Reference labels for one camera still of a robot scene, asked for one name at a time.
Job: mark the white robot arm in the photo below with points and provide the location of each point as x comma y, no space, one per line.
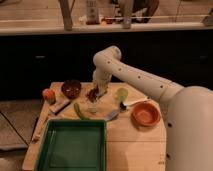
188,111

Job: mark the dark red bowl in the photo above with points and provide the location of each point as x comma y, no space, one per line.
71,88

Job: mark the wooden block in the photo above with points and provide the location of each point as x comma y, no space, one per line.
58,106

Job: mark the grey spatula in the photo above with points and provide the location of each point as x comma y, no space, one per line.
111,115

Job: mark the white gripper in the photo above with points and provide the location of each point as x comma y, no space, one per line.
101,80

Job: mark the green plastic tray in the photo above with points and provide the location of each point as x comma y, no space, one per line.
73,145

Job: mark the green cucumber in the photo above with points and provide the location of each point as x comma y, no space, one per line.
78,111

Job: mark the orange bowl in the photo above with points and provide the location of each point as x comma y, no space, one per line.
146,114

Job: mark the white bottle on counter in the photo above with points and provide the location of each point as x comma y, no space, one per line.
92,12

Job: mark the white paper cup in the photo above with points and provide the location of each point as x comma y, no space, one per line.
92,107

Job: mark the green plastic cup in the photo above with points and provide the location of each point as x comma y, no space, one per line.
121,94

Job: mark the white spoon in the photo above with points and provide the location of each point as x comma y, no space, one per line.
125,105

